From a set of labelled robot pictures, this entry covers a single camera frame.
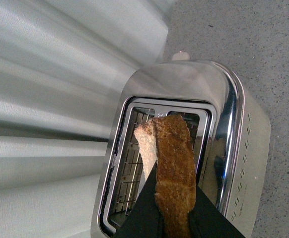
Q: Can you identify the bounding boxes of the stainless steel two-slot toaster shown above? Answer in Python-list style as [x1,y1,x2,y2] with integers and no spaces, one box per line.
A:
[90,60,271,238]

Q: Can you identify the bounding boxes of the white toaster lever knob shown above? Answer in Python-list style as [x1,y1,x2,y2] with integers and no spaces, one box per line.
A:
[172,51,190,60]

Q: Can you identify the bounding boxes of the brown bread slice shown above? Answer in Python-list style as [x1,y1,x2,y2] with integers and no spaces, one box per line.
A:
[134,115,196,238]

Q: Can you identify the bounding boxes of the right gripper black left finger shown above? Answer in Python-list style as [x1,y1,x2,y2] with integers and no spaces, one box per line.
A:
[115,164,163,238]

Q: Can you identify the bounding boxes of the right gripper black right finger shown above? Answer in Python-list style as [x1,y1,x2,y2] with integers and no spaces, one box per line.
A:
[188,187,244,238]

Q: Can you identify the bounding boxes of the grey curtain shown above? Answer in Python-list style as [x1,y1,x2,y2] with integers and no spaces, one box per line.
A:
[0,0,175,238]

